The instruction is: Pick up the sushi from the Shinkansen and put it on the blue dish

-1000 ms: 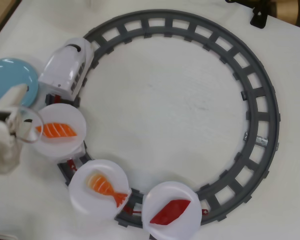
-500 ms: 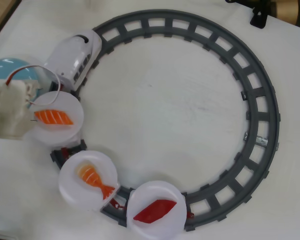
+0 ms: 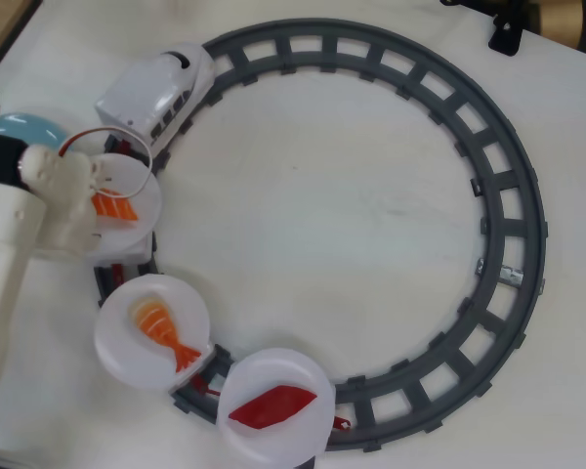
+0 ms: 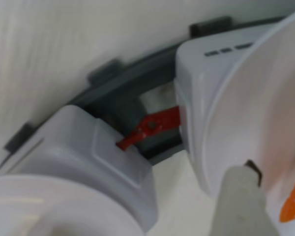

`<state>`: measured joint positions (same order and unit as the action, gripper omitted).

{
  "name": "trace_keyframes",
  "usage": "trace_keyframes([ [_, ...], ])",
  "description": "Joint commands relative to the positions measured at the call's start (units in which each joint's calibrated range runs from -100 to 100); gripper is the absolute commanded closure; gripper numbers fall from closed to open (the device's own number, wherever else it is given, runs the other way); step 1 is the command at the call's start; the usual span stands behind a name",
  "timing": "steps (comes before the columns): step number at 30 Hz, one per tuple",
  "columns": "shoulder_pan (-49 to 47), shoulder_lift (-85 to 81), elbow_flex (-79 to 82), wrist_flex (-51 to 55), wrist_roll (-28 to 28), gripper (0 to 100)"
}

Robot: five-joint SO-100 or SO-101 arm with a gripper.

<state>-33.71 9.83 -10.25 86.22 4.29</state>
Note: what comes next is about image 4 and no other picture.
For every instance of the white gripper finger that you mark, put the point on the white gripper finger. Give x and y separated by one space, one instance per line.
238 206

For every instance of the white round plastic plate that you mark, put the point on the white round plastic plate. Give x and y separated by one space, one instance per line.
39 196
248 98

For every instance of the red train car coupler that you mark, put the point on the red train car coupler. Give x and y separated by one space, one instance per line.
150 125

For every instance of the white toy train car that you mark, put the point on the white toy train car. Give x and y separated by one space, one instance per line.
76 147
191 86

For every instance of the gray circular toy train track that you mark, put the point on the gray circular toy train track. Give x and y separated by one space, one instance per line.
137 66

